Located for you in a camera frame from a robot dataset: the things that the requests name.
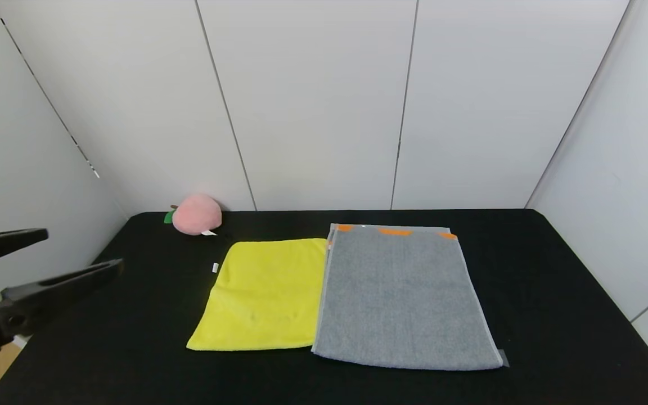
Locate grey towel with orange marks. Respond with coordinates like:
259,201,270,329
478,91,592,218
311,224,503,371

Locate yellow towel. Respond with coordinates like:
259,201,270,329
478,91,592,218
187,238,329,352

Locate pink peach plush toy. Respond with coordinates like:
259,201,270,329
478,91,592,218
164,195,223,236

